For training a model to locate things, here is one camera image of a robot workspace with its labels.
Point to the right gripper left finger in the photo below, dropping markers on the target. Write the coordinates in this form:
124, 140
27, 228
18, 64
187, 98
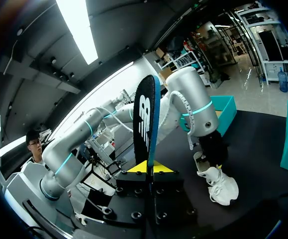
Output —
133, 184

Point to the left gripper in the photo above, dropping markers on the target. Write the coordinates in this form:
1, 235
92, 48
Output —
213, 149

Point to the person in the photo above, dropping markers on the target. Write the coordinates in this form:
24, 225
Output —
34, 144

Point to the blue and black insole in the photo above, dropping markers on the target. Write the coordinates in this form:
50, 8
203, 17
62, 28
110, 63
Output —
143, 112

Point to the white lace-up shoe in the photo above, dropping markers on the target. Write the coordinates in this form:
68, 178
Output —
223, 189

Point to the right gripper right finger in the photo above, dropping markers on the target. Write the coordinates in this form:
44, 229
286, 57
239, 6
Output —
166, 184

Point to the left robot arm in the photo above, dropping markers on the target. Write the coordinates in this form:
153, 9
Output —
193, 94

